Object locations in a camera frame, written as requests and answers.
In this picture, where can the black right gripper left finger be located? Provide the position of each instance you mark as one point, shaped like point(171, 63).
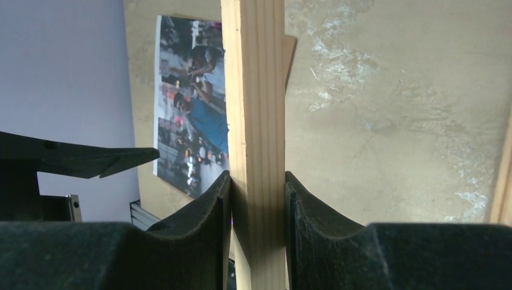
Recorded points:
point(187, 250)

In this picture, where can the printed colour photo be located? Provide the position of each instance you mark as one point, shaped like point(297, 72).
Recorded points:
point(191, 130)

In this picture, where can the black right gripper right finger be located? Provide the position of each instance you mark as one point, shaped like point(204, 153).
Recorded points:
point(326, 250)

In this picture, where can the light wooden picture frame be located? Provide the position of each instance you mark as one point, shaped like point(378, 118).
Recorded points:
point(366, 138)

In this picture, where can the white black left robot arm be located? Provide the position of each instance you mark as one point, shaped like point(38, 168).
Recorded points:
point(22, 158)

